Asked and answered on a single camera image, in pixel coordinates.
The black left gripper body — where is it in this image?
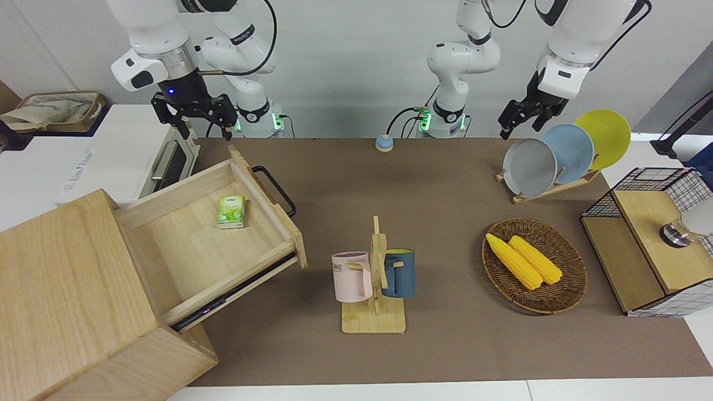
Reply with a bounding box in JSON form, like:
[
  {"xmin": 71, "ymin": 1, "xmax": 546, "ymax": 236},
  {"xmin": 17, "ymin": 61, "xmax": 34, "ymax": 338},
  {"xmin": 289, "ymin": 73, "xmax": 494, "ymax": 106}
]
[{"xmin": 508, "ymin": 71, "xmax": 568, "ymax": 122}]

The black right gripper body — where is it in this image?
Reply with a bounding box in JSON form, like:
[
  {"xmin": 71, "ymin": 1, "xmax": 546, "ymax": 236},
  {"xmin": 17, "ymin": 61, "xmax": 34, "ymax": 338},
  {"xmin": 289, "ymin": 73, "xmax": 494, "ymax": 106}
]
[{"xmin": 152, "ymin": 92, "xmax": 239, "ymax": 125}]

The black metal drawer handle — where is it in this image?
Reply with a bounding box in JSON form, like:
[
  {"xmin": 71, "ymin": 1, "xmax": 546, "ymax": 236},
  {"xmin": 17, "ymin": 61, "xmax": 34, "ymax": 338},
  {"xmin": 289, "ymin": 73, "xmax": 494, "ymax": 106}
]
[{"xmin": 252, "ymin": 165, "xmax": 297, "ymax": 219}]

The wooden cabinet drawer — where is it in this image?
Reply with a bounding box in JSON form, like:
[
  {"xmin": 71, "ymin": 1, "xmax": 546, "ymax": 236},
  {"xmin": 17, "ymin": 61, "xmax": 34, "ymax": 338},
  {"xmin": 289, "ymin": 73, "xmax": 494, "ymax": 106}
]
[{"xmin": 114, "ymin": 145, "xmax": 309, "ymax": 334}]

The light blue plate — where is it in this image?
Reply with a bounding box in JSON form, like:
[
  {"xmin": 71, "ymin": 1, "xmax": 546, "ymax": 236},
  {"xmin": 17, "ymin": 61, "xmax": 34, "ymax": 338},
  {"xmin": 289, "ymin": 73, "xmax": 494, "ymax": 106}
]
[{"xmin": 539, "ymin": 124, "xmax": 595, "ymax": 185}]

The grey plate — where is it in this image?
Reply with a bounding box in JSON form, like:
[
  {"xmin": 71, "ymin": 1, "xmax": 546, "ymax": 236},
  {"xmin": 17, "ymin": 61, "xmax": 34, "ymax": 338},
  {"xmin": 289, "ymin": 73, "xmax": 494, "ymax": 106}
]
[{"xmin": 502, "ymin": 138, "xmax": 559, "ymax": 199}]

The white toaster oven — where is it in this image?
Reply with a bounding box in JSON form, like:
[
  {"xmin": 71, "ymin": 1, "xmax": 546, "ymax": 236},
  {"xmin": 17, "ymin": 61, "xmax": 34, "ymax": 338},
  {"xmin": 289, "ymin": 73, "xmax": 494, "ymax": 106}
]
[{"xmin": 0, "ymin": 104, "xmax": 201, "ymax": 232}]

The wooden plate rack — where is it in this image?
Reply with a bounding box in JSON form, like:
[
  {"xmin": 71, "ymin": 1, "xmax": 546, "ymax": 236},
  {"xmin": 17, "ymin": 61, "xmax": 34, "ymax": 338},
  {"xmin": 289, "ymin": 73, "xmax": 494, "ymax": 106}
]
[{"xmin": 496, "ymin": 167, "xmax": 603, "ymax": 206}]

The yellow plate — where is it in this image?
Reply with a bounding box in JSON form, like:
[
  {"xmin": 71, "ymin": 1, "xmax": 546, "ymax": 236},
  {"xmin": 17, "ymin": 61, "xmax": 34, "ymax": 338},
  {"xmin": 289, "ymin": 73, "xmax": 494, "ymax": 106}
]
[{"xmin": 574, "ymin": 109, "xmax": 632, "ymax": 172}]

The green tissue pack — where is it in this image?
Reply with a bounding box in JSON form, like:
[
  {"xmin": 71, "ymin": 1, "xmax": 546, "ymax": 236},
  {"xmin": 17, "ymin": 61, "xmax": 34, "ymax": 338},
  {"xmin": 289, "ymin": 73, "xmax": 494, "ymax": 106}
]
[{"xmin": 217, "ymin": 195, "xmax": 247, "ymax": 230}]

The beige cloth bag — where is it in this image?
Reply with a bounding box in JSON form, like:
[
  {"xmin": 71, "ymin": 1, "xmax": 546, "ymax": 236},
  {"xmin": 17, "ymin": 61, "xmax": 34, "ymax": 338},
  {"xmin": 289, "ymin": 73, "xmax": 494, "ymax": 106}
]
[{"xmin": 0, "ymin": 95, "xmax": 93, "ymax": 132}]

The yellow corn cob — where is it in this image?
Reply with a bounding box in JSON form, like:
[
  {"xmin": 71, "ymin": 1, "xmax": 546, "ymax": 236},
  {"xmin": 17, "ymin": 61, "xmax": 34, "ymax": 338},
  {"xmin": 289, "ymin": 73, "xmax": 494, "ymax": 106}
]
[
  {"xmin": 486, "ymin": 233, "xmax": 544, "ymax": 291},
  {"xmin": 508, "ymin": 235, "xmax": 564, "ymax": 285}
]

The black stand pole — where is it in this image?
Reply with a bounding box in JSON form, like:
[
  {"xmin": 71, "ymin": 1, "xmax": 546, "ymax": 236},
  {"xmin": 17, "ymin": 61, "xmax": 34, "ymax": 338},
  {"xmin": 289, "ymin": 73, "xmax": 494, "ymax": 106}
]
[{"xmin": 651, "ymin": 92, "xmax": 713, "ymax": 157}]

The blue box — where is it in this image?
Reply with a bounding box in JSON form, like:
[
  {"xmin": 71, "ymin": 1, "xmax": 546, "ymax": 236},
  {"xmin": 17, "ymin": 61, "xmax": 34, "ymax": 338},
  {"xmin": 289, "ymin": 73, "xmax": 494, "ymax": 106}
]
[{"xmin": 688, "ymin": 142, "xmax": 713, "ymax": 174}]

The round wicker basket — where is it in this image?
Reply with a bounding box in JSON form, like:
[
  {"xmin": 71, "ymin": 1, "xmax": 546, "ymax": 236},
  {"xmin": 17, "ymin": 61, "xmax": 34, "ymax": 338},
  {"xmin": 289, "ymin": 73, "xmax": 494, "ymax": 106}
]
[{"xmin": 482, "ymin": 218, "xmax": 589, "ymax": 316}]

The silver round metal knob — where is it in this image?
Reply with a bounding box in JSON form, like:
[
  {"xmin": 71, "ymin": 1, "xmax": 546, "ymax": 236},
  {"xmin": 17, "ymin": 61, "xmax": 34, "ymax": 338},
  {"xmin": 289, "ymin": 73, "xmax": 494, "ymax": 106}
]
[{"xmin": 660, "ymin": 220, "xmax": 695, "ymax": 249}]

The dark blue mug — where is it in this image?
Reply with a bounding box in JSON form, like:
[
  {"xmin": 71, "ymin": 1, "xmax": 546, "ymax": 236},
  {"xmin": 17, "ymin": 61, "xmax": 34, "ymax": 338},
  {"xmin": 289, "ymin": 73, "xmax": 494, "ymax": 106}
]
[{"xmin": 382, "ymin": 248, "xmax": 417, "ymax": 299}]

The pink mug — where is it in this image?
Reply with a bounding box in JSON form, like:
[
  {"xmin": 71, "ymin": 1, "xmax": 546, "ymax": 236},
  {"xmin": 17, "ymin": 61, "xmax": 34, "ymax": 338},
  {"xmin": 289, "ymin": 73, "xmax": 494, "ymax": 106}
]
[{"xmin": 331, "ymin": 252, "xmax": 373, "ymax": 304}]

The light wooden cabinet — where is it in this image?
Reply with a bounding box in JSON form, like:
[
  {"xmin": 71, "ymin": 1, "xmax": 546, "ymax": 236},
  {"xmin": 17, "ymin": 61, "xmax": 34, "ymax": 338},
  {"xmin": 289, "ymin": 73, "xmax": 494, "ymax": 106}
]
[{"xmin": 0, "ymin": 188, "xmax": 219, "ymax": 401}]

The wooden mug rack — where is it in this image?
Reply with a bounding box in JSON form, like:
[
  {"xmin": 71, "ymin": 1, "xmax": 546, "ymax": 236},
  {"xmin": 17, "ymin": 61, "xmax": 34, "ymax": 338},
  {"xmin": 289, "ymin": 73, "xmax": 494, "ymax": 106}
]
[{"xmin": 341, "ymin": 216, "xmax": 407, "ymax": 335}]

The toaster oven door handle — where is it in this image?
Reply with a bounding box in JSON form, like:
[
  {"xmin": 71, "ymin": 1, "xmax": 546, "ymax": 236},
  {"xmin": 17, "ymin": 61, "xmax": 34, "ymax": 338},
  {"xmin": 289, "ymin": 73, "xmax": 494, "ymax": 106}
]
[{"xmin": 150, "ymin": 140, "xmax": 178, "ymax": 182}]

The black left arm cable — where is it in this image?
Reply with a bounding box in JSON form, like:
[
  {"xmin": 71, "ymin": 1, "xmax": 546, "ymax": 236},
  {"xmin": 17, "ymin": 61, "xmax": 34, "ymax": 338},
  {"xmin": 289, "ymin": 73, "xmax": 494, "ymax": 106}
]
[{"xmin": 485, "ymin": 0, "xmax": 652, "ymax": 72}]

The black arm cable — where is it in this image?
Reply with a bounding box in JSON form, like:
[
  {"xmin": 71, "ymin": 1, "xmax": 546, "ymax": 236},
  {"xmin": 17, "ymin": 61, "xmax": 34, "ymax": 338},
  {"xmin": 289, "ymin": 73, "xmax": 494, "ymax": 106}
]
[
  {"xmin": 485, "ymin": 0, "xmax": 652, "ymax": 72},
  {"xmin": 198, "ymin": 0, "xmax": 279, "ymax": 77}
]

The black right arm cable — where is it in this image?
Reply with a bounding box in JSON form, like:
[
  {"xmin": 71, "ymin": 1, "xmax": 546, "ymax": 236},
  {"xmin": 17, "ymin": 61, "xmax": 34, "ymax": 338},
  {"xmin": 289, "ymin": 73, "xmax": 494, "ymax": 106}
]
[{"xmin": 198, "ymin": 0, "xmax": 279, "ymax": 77}]

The black wire wooden shelf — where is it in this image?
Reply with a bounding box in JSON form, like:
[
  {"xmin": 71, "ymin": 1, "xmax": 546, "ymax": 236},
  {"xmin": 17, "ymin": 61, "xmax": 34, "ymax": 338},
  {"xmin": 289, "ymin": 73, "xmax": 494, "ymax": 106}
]
[{"xmin": 580, "ymin": 167, "xmax": 713, "ymax": 319}]

